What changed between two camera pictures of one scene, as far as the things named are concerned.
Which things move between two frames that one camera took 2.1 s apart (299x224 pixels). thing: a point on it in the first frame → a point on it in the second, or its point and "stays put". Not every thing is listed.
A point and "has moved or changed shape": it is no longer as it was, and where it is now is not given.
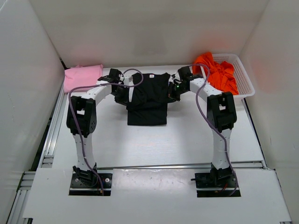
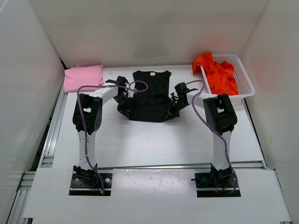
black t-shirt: x=148 y=106 has moved or changed shape
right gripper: x=171 y=94 → x=171 y=111
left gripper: x=124 y=100 → x=128 y=107
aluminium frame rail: x=46 y=160 stays put
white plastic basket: x=244 y=85 stays put
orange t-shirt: x=222 y=77 stays put
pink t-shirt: x=79 y=76 stays put
